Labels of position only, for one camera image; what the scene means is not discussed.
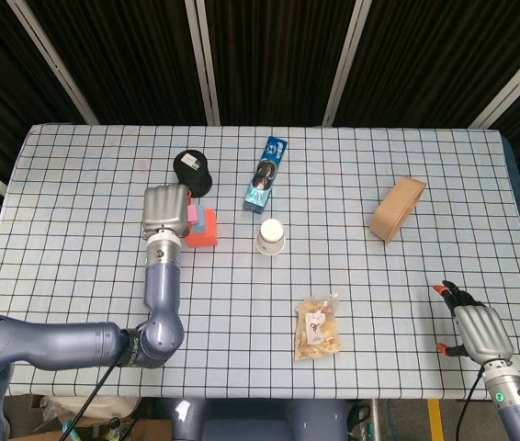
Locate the metal table leg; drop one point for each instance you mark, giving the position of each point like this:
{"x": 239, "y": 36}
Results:
{"x": 376, "y": 420}

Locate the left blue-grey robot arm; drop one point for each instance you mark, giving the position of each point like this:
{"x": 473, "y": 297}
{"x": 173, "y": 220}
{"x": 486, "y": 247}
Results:
{"x": 58, "y": 342}

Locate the blue cookie box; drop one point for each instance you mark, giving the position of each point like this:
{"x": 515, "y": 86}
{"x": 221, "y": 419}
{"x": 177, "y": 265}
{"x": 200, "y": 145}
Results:
{"x": 264, "y": 177}

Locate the black mesh pen holder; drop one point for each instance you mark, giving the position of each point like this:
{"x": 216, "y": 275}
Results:
{"x": 192, "y": 172}

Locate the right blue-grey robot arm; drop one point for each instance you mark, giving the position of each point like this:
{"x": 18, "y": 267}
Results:
{"x": 515, "y": 409}

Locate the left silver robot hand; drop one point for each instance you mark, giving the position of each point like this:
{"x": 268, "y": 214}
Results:
{"x": 166, "y": 209}

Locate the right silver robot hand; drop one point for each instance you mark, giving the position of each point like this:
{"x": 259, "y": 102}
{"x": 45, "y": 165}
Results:
{"x": 485, "y": 333}

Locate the white plastic bag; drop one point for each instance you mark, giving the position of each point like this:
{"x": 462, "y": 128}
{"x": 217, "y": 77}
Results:
{"x": 113, "y": 406}

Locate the blue checkered tablecloth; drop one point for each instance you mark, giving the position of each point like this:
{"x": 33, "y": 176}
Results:
{"x": 104, "y": 229}

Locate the blue foam cube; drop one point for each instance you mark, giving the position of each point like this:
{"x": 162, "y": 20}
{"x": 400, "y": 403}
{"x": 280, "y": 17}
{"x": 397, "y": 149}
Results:
{"x": 200, "y": 219}

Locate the white paper cup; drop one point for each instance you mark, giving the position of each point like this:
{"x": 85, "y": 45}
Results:
{"x": 270, "y": 236}

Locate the clear snack bag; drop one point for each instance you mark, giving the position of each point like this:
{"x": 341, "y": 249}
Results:
{"x": 317, "y": 328}

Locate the pink foam cube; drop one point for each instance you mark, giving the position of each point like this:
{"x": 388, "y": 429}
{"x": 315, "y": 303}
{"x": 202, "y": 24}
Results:
{"x": 192, "y": 215}

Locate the grey-blue robot torso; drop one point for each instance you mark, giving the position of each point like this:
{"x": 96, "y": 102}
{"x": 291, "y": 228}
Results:
{"x": 260, "y": 422}

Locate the red foam cube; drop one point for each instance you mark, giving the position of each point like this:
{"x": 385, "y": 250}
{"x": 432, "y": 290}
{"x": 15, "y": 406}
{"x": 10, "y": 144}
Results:
{"x": 207, "y": 236}

